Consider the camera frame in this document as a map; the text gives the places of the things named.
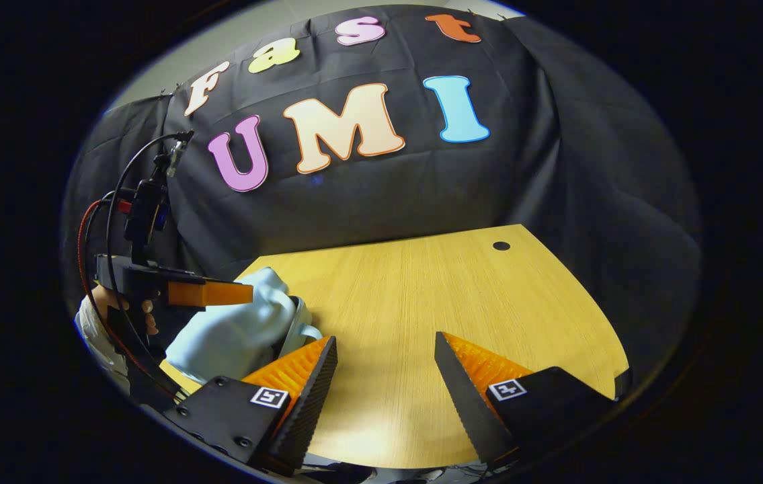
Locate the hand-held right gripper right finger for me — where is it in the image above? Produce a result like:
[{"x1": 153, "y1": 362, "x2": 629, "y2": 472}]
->
[{"x1": 434, "y1": 331, "x2": 624, "y2": 468}]

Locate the light blue suitcase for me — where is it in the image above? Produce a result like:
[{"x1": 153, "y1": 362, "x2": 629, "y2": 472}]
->
[{"x1": 165, "y1": 267, "x2": 323, "y2": 385}]

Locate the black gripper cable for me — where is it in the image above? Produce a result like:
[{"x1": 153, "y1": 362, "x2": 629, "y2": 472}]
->
[{"x1": 104, "y1": 131, "x2": 195, "y2": 397}]

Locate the black backdrop cloth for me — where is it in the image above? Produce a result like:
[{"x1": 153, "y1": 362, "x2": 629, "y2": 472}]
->
[{"x1": 62, "y1": 3, "x2": 703, "y2": 377}]

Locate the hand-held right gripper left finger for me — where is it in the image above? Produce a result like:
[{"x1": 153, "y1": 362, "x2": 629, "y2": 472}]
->
[{"x1": 165, "y1": 336, "x2": 339, "y2": 477}]

